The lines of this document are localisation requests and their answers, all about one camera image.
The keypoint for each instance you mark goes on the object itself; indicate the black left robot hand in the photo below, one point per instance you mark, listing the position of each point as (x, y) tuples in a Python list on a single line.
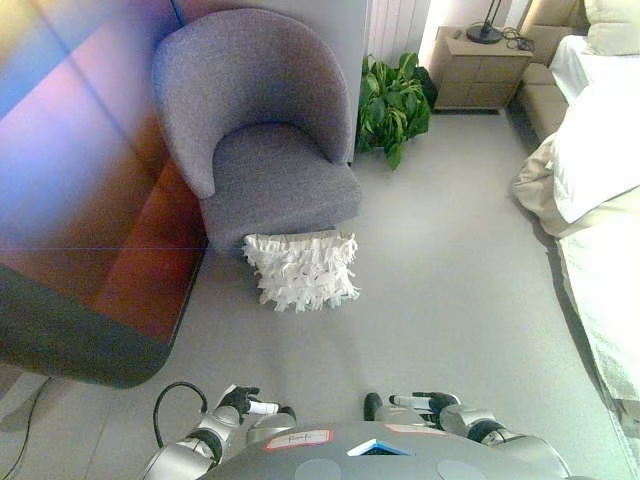
[(241, 399)]

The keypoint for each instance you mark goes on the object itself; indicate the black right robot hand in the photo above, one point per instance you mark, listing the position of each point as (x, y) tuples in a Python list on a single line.
[(437, 401)]

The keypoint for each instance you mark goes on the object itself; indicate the white fringed throw pillow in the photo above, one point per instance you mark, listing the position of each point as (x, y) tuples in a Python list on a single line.
[(300, 272)]

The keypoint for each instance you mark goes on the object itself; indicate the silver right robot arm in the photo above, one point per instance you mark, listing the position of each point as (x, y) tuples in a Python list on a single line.
[(495, 432)]

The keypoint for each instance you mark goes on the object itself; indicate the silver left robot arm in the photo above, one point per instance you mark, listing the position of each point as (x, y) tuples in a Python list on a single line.
[(200, 445)]

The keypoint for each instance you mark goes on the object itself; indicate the cream bed pillow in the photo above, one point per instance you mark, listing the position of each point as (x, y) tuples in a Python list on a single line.
[(612, 27)]

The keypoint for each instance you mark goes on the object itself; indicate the grey robot torso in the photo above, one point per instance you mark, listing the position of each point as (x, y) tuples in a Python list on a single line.
[(380, 457)]

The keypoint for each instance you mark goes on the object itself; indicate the reddish wooden desk dark edge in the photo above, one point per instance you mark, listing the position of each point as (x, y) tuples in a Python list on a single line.
[(90, 240)]

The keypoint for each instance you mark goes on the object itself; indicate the beige crumpled blanket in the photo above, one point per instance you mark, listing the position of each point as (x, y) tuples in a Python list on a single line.
[(537, 185)]

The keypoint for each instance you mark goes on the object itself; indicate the grey fabric tub armchair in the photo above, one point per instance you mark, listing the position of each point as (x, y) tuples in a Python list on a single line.
[(260, 125)]

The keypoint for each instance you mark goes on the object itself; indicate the green leafy potted plant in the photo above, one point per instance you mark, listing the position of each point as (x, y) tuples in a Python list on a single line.
[(390, 107)]

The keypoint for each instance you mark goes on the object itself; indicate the white duvet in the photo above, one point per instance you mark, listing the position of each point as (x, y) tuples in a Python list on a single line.
[(595, 145)]

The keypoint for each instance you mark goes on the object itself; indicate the beige wooden nightstand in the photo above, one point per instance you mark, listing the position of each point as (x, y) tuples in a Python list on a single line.
[(480, 75)]

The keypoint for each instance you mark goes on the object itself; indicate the small dark remote control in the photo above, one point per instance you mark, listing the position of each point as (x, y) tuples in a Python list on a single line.
[(457, 34)]

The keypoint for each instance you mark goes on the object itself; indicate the black lamp base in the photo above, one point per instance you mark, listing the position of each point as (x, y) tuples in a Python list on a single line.
[(483, 33)]

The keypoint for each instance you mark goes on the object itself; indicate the beige upholstered bed frame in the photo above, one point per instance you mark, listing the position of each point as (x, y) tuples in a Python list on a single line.
[(542, 95)]

